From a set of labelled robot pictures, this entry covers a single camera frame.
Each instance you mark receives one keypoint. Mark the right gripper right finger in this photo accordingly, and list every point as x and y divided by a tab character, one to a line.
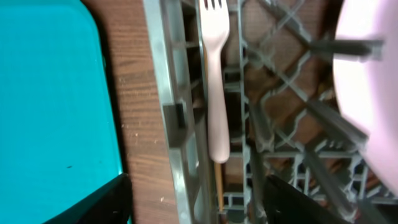
284	204

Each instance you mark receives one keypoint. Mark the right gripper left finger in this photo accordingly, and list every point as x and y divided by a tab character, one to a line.
111	203

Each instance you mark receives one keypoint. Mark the wooden skewer stick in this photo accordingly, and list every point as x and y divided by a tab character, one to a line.
219	185

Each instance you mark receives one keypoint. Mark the white round plate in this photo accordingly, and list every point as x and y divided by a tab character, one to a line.
367	89

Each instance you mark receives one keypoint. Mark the white plastic fork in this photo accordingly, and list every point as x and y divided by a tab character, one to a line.
214	19

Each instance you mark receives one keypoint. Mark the grey dishwasher rack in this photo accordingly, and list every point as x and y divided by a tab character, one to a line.
282	109

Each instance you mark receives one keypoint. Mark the teal serving tray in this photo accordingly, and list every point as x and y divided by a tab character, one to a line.
58	136

